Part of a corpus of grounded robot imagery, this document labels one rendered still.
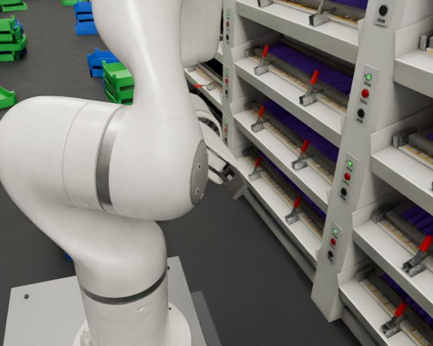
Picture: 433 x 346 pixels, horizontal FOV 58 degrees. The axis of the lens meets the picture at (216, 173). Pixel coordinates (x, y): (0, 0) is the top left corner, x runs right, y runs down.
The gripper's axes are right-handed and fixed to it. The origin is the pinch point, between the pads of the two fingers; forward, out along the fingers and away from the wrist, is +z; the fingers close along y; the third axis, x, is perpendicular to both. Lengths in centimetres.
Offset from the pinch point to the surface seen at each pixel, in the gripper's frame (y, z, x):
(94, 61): 13, -254, -45
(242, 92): -28, -88, 10
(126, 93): -9, -184, -35
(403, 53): -18.9, -14.7, 35.2
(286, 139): -40, -61, 9
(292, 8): -11, -57, 36
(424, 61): -20.3, -10.4, 35.4
